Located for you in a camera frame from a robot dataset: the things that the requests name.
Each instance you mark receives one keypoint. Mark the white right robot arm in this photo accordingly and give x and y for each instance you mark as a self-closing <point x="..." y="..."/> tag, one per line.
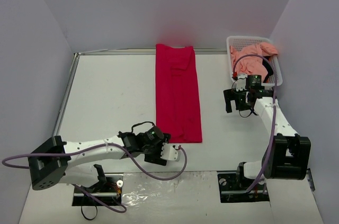
<point x="287" y="153"/>

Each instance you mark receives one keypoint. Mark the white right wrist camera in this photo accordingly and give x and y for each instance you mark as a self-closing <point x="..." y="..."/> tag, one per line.
<point x="240" y="83"/>

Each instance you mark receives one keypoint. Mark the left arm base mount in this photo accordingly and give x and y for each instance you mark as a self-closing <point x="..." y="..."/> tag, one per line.
<point x="108" y="189"/>

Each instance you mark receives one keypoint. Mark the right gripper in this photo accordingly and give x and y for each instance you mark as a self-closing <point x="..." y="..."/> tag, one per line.
<point x="232" y="97"/>

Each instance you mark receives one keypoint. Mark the black garment in basket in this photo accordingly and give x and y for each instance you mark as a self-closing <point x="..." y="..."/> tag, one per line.
<point x="268" y="67"/>

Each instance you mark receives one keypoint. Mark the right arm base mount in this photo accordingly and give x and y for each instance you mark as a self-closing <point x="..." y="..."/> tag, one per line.
<point x="233" y="185"/>

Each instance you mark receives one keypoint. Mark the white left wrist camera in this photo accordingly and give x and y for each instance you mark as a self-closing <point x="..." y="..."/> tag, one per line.
<point x="169" y="153"/>

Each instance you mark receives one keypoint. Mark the white plastic laundry basket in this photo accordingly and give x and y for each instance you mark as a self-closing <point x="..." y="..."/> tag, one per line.
<point x="239" y="42"/>

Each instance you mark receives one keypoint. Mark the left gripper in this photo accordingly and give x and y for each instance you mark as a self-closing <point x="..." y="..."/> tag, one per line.
<point x="152" y="158"/>

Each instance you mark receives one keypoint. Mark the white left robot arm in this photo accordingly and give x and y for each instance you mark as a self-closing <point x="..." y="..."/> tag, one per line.
<point x="57" y="161"/>

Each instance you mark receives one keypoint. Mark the salmon pink t-shirt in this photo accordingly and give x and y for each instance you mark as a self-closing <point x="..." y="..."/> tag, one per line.
<point x="253" y="65"/>

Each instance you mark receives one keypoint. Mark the red t-shirt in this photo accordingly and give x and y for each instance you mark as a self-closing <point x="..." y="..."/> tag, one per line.
<point x="177" y="94"/>

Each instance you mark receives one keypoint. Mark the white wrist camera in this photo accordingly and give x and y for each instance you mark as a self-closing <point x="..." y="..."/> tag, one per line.
<point x="240" y="83"/>
<point x="169" y="153"/>

